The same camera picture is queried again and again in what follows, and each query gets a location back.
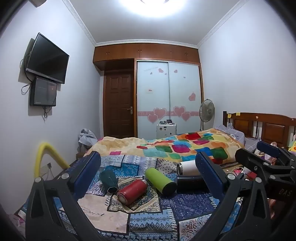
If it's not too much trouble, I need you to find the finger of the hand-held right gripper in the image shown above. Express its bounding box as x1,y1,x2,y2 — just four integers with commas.
256,141,296,168
235,148,279,184

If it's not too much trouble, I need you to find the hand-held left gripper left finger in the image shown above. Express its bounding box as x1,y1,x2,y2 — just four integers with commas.
25,151,105,241

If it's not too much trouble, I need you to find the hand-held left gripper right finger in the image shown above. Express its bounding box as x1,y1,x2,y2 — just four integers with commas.
195,152,270,241

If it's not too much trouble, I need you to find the white cup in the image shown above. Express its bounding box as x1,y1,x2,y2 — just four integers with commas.
176,161,201,176

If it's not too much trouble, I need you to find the dark green cup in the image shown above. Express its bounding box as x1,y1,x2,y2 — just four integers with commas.
99,170,119,194

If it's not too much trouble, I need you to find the grey checked pillow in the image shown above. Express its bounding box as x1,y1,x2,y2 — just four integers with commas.
244,137,262,152

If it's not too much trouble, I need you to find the wooden bed headboard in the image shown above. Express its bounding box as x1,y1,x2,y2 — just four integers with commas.
222,111,296,149

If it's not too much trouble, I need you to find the grey cloth bundle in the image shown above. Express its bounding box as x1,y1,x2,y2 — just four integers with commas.
78,128,98,153

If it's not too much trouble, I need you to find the lilac printed pillow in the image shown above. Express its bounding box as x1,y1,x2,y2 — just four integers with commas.
214,124,245,142

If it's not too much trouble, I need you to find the colourful checked blanket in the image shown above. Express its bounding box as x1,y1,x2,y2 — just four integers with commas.
84,131,245,165

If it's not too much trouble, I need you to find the yellow foam tube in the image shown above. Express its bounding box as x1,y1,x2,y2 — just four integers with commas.
34,142,71,179

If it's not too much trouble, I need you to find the red metal bottle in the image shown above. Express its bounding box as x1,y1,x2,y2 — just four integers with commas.
117,179,148,206

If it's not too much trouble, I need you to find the green bottle black cap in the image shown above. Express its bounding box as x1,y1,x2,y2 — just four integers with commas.
145,167,178,194

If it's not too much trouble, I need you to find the white box appliance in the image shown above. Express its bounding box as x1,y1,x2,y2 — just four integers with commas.
156,119,177,140

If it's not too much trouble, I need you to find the standing fan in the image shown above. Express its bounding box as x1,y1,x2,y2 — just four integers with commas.
199,99,215,132

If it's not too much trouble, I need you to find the brown wooden door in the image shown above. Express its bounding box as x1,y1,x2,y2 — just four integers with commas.
103,71,135,139

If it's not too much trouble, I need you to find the patchwork bed sheet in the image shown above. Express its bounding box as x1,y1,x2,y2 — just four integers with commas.
14,154,243,241

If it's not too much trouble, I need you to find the wooden wardrobe with sliding doors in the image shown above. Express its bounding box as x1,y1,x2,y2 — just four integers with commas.
93,43,204,140

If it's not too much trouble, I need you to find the black monitor cable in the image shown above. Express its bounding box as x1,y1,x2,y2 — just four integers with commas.
43,106,53,122

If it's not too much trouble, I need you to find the small black wall monitor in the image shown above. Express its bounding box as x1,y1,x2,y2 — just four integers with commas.
29,76,57,107

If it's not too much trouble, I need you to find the black television cable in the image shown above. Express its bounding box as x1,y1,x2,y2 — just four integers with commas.
20,58,31,95

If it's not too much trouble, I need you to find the wall-mounted black television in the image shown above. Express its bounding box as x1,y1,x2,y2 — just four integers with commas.
25,32,70,84

